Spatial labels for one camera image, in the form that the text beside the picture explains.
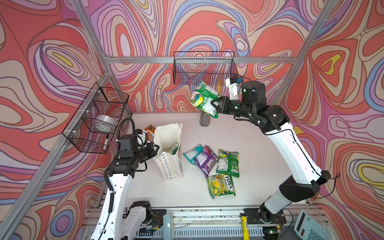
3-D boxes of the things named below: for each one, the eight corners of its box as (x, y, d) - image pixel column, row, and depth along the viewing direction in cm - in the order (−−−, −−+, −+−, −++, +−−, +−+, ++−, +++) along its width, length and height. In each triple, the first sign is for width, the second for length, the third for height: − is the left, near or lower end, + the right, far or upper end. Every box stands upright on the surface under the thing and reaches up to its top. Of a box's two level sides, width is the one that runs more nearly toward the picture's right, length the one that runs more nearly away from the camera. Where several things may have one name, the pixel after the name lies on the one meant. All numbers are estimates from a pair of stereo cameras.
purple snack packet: (192, 164, 93) (191, 160, 89) (205, 149, 100) (205, 145, 95) (207, 176, 88) (207, 172, 84) (220, 159, 95) (221, 155, 90)
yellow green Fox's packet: (209, 198, 80) (210, 197, 78) (206, 178, 87) (206, 176, 85) (235, 195, 81) (236, 193, 79) (229, 175, 88) (230, 173, 86)
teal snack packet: (183, 156, 96) (183, 153, 93) (196, 144, 102) (196, 141, 99) (194, 165, 92) (194, 163, 89) (207, 152, 98) (207, 149, 95)
